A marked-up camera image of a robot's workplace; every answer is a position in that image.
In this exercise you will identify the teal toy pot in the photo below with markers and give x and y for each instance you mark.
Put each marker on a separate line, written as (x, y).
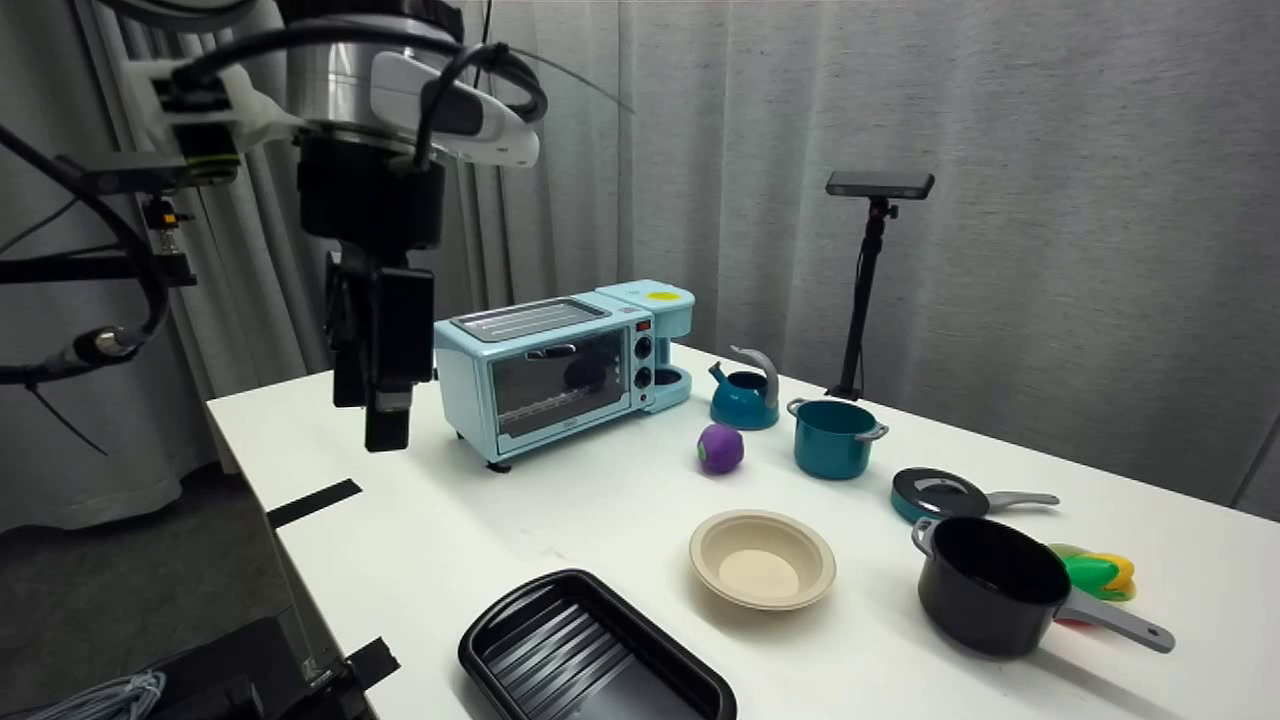
(835, 442)

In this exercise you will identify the beige plate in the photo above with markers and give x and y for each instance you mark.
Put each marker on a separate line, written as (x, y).
(763, 565)

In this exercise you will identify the black camera clamp arm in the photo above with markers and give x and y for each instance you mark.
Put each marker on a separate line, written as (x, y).
(82, 271)

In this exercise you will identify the black camera on tripod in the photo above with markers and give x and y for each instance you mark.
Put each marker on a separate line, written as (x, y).
(882, 187)

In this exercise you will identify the black tripod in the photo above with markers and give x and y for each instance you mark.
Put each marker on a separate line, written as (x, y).
(865, 294)

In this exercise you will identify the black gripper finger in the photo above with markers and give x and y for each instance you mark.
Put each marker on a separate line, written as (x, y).
(390, 423)
(348, 383)

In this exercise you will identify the clear plastic wrap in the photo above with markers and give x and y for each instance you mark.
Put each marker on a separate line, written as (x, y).
(115, 696)

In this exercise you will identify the black camera on clamp arm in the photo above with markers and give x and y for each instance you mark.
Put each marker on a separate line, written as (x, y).
(121, 173)

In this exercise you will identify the green yellow plush toy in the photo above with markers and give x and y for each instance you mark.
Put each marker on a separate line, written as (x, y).
(1103, 575)

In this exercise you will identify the black table clamp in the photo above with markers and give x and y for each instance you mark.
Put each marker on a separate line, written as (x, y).
(366, 662)

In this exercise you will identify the purple plush toy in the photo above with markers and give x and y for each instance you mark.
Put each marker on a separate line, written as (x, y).
(723, 448)

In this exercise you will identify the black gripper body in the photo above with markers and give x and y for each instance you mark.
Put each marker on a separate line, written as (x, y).
(386, 322)

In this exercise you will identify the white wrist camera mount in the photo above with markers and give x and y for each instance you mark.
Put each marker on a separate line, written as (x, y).
(494, 124)

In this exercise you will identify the black tape strip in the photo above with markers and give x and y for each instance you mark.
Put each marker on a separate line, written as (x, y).
(312, 502)

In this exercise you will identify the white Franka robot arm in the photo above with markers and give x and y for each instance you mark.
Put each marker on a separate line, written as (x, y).
(345, 74)

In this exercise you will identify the black baking tray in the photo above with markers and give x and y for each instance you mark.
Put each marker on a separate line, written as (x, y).
(584, 654)

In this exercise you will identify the light blue toaster oven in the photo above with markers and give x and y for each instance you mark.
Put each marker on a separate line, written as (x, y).
(534, 383)

